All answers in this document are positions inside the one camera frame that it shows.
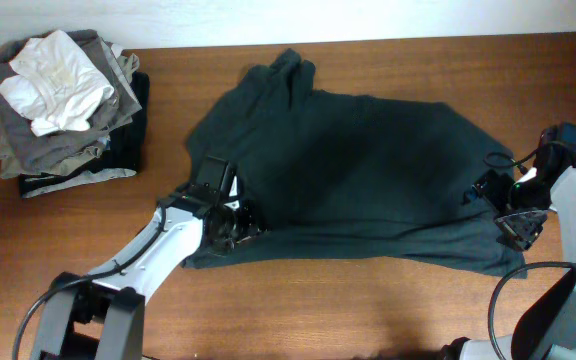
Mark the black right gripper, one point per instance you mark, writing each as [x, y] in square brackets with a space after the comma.
[520, 226]

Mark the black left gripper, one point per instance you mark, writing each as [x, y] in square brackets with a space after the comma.
[247, 225]

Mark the dark green t-shirt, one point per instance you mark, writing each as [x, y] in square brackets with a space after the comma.
[336, 176]

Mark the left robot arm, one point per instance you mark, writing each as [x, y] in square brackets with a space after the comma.
[101, 315]

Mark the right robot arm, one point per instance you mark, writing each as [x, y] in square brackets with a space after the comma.
[522, 200]

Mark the beige folded garment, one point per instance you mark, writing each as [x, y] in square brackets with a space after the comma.
[93, 155]

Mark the white folded garment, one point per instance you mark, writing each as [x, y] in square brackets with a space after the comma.
[55, 85]

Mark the dark grey folded garment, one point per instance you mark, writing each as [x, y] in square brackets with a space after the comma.
[60, 94]

